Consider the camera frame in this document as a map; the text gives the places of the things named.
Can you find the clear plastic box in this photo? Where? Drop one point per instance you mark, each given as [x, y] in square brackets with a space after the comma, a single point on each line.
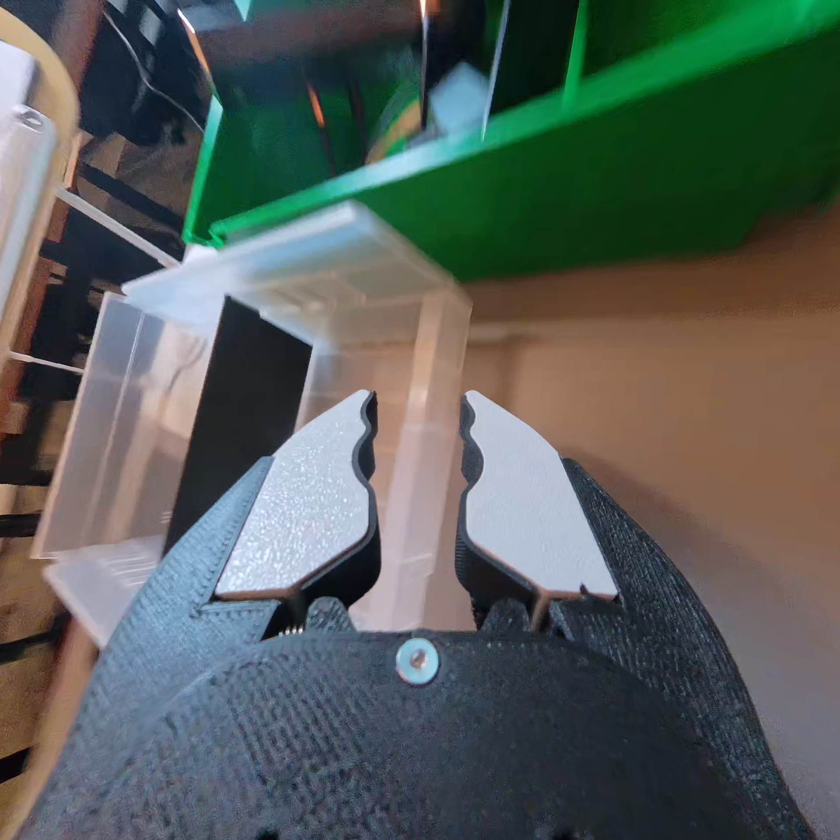
[367, 262]

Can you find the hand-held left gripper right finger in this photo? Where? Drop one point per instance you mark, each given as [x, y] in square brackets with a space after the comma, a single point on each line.
[525, 505]

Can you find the white round stand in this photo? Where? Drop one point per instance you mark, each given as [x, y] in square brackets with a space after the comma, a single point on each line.
[19, 164]

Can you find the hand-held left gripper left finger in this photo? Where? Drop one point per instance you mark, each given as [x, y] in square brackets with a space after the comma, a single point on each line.
[308, 505]

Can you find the black rectangular block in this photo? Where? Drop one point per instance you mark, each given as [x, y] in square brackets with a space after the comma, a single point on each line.
[243, 394]

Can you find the green box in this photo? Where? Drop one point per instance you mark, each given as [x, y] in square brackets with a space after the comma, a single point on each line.
[590, 197]

